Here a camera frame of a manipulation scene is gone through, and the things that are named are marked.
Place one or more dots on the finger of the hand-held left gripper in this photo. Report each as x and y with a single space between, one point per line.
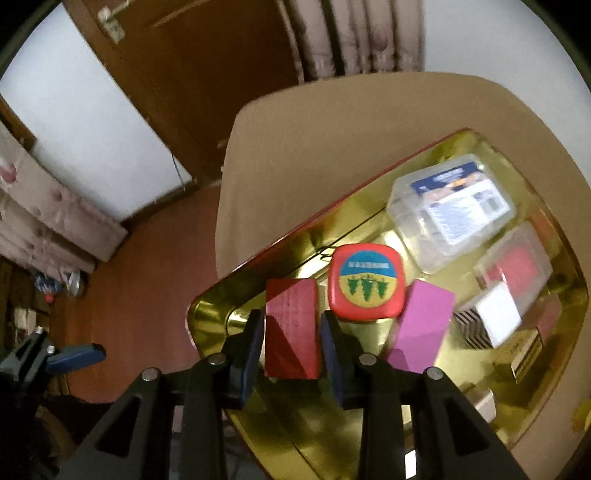
28 353
76 357

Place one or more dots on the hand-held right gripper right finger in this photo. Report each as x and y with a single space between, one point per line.
333 364

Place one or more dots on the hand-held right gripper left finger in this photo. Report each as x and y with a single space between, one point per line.
247 357

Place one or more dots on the red wooden block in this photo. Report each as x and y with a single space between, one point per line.
291 323

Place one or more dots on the red square tape measure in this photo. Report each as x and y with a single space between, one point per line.
367 281

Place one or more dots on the pink wooden block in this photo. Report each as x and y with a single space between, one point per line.
422 323

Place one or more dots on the red tin box gold inside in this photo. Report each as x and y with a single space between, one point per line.
286 258

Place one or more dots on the white zigzag wooden block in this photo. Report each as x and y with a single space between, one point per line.
496 314

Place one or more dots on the small gold wooden block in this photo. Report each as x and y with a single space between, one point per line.
526 355

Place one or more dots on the clear plastic box white label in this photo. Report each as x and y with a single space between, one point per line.
455 207

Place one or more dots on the clear plastic box red card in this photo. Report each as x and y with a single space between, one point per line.
517 263

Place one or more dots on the maroon wooden block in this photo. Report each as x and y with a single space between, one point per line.
549 316

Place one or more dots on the blue and white bag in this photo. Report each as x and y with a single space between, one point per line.
57 284

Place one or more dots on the brown wooden door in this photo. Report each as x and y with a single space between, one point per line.
194 83

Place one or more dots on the beige patterned curtain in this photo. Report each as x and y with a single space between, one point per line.
364 37

